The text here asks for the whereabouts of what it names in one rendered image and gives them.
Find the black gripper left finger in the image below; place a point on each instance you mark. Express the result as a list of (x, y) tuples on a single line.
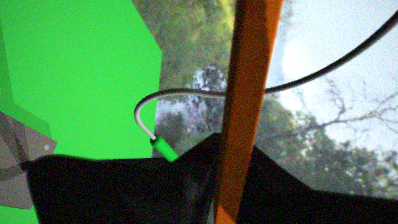
[(79, 190)]

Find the orange handle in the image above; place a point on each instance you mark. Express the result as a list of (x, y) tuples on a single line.
[(255, 28)]

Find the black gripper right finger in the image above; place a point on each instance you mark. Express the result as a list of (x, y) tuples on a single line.
[(272, 195)]

